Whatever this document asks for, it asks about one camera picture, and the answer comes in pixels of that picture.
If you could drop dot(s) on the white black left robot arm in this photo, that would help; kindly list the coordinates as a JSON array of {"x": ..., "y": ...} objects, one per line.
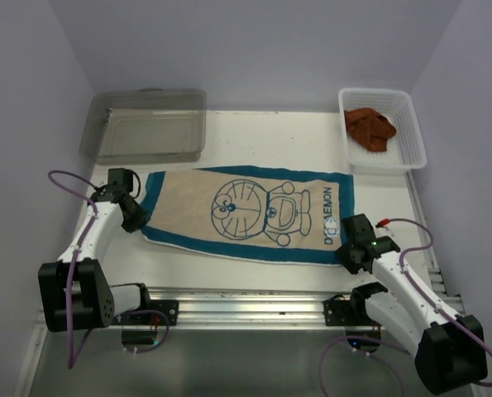
[{"x": 76, "y": 280}]

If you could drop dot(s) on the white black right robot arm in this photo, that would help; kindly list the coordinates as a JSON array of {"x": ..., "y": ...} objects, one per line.
[{"x": 446, "y": 346}]

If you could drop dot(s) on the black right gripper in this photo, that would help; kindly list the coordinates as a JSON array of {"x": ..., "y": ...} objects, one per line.
[{"x": 341, "y": 252}]

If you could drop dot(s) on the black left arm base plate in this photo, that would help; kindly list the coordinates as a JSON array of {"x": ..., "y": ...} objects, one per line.
[{"x": 158, "y": 312}]

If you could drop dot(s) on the blue beige Doraemon towel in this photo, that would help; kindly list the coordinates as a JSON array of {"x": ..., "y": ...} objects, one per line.
[{"x": 252, "y": 213}]

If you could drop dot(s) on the aluminium extrusion rail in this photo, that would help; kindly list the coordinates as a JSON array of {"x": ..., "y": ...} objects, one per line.
[{"x": 235, "y": 309}]

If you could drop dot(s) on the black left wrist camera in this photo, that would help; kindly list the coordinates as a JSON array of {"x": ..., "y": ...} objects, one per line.
[{"x": 123, "y": 180}]

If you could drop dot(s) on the grey translucent plastic bin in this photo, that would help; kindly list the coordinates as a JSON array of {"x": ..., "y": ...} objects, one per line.
[{"x": 147, "y": 126}]

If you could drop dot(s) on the white plastic mesh basket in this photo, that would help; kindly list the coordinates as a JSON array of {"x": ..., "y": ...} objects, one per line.
[{"x": 405, "y": 151}]

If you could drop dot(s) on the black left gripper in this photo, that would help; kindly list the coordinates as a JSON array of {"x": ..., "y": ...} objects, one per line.
[{"x": 137, "y": 222}]

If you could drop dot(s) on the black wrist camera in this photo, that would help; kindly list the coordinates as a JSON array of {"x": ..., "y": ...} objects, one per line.
[
  {"x": 123, "y": 180},
  {"x": 357, "y": 228}
]

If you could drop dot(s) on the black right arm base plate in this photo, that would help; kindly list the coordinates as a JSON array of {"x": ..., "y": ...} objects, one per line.
[{"x": 338, "y": 312}]

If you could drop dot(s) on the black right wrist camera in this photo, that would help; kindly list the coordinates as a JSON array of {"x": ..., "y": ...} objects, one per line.
[{"x": 357, "y": 228}]

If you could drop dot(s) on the rust orange crumpled towel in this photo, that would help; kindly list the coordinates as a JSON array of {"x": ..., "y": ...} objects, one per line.
[{"x": 369, "y": 128}]

